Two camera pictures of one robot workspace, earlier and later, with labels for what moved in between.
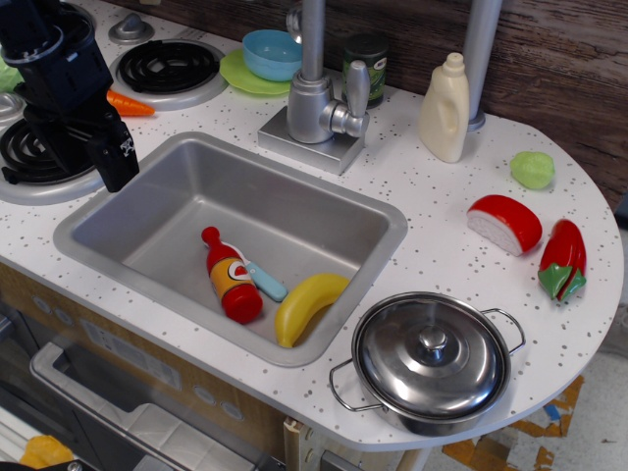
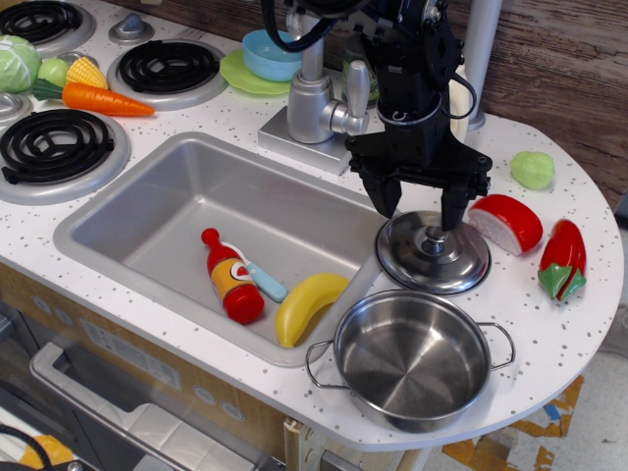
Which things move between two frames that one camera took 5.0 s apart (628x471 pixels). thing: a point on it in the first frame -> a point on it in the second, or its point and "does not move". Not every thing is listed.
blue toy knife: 262,280 does not move
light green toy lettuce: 532,170 does not move
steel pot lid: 431,357 -> 416,252
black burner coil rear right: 167,67 does not move
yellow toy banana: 302,301 does not move
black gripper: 64,130 -> 426,152
